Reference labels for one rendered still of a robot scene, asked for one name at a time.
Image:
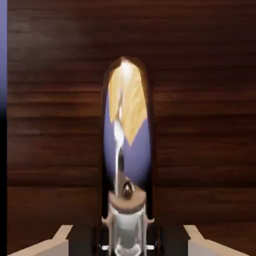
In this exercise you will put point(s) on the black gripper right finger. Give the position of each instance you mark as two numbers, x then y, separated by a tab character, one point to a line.
186	243

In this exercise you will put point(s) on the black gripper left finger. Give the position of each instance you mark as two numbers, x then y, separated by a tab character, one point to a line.
66	243

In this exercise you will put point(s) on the dark wood cabinet door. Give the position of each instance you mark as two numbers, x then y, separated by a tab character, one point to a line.
200	100

